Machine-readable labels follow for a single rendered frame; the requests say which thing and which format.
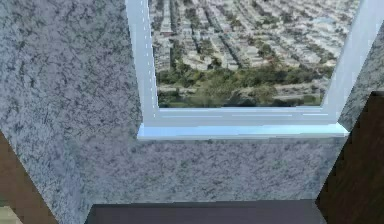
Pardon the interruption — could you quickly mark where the white framed window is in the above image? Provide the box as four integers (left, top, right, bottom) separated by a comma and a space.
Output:
125, 0, 384, 140

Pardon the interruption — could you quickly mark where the dark brown wooden cupboard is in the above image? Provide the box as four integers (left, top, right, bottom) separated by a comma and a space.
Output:
315, 90, 384, 224

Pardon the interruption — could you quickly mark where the brown wooden door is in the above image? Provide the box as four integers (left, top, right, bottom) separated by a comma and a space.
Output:
0, 132, 58, 224

